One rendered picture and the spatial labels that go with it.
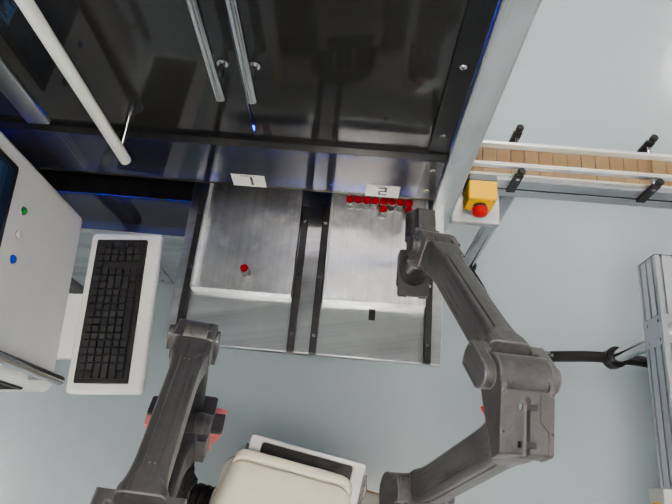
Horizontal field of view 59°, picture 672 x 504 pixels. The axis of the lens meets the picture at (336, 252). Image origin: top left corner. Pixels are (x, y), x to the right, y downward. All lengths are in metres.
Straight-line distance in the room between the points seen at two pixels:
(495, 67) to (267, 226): 0.78
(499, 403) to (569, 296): 1.90
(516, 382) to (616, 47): 2.75
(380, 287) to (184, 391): 0.76
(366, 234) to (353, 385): 0.92
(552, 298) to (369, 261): 1.21
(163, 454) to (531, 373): 0.48
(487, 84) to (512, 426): 0.63
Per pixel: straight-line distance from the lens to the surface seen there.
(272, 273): 1.58
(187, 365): 0.97
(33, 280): 1.61
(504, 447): 0.78
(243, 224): 1.64
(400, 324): 1.54
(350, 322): 1.53
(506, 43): 1.08
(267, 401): 2.39
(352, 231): 1.61
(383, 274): 1.57
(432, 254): 1.05
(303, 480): 1.03
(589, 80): 3.23
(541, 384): 0.81
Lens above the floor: 2.36
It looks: 68 degrees down
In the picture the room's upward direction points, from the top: straight up
